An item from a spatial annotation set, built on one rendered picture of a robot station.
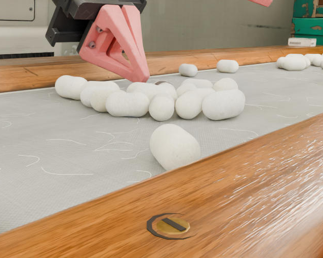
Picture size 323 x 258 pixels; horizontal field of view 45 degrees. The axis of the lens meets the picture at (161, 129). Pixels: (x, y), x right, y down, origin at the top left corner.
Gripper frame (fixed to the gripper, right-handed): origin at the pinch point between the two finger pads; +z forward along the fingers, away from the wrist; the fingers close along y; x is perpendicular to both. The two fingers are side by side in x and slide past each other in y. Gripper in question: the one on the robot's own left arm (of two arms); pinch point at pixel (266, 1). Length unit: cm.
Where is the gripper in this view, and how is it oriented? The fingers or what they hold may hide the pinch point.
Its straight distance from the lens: 80.0
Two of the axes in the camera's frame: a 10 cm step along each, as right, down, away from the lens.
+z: 5.5, 7.6, -3.4
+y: 6.8, -1.8, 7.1
